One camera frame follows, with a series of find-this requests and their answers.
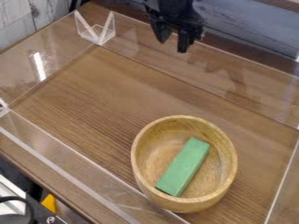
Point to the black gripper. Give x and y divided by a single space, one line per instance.
174 15

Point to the green rectangular block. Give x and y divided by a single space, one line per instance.
182 167

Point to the brown wooden bowl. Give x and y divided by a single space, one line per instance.
156 145

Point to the yellow black device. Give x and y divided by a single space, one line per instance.
46 211

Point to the clear acrylic corner bracket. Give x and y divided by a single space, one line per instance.
97 34

